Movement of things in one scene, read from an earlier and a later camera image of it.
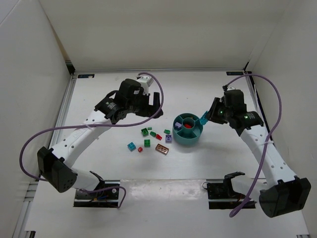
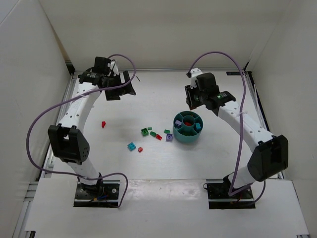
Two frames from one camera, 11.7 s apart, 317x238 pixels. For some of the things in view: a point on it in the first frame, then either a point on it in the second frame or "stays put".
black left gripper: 150,107 -> 118,86
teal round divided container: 187,128 stays put
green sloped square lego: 144,132 stays put
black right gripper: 213,112 -> 189,96
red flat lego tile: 158,137 stays put
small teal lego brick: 132,146 stays put
